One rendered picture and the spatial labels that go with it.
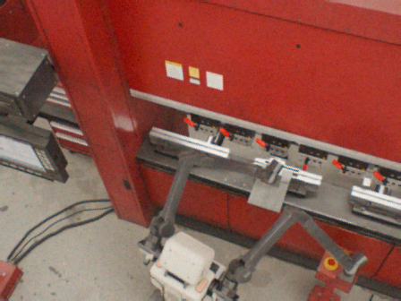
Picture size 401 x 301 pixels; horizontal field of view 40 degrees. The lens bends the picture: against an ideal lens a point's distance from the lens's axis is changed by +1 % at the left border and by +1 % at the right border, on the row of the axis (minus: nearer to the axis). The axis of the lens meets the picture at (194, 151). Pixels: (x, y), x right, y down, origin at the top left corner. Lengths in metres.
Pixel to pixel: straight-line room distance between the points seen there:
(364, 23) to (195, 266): 1.23
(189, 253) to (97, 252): 1.69
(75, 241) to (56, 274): 0.27
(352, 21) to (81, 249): 2.70
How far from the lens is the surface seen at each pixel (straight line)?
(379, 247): 3.34
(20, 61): 2.50
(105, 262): 4.03
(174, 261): 2.51
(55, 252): 4.16
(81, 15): 2.36
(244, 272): 2.55
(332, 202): 3.19
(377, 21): 2.09
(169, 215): 2.64
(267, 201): 3.01
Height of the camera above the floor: 3.68
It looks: 58 degrees down
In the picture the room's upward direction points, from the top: 6 degrees counter-clockwise
